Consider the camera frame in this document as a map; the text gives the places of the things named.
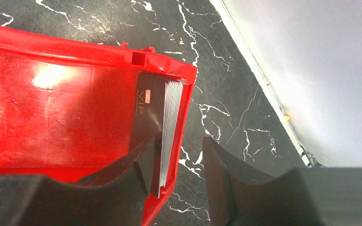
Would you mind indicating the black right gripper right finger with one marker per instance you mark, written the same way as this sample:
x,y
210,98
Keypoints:
x,y
240,195

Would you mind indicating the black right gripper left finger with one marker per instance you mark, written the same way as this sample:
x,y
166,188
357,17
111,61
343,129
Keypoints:
x,y
112,196

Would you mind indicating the red plastic bin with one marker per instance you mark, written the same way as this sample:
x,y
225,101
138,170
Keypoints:
x,y
66,107

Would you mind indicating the stack of black cards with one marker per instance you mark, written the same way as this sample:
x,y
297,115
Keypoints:
x,y
155,116

